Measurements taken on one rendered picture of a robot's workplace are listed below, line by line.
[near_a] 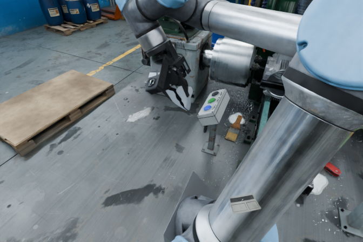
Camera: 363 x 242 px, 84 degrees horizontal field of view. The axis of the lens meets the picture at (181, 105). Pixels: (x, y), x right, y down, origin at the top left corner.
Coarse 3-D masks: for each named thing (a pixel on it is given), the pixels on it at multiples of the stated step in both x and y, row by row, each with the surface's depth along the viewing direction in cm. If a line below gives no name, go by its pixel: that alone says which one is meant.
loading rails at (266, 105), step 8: (264, 96) 104; (256, 104) 118; (264, 104) 100; (272, 104) 113; (264, 112) 95; (256, 120) 102; (264, 120) 91; (256, 128) 86; (248, 136) 96; (256, 136) 82; (240, 160) 86
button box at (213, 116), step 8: (216, 96) 79; (224, 96) 79; (208, 104) 77; (216, 104) 73; (224, 104) 78; (200, 112) 74; (208, 112) 71; (216, 112) 71; (200, 120) 74; (208, 120) 72; (216, 120) 71
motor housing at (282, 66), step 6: (276, 60) 103; (276, 66) 97; (282, 66) 92; (264, 72) 104; (270, 72) 97; (264, 78) 99; (270, 78) 110; (276, 78) 115; (270, 90) 103; (276, 90) 106; (270, 96) 102; (276, 96) 102; (282, 96) 101
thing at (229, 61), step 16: (208, 48) 111; (224, 48) 100; (240, 48) 98; (256, 48) 98; (208, 64) 111; (224, 64) 100; (240, 64) 97; (256, 64) 100; (224, 80) 106; (240, 80) 101
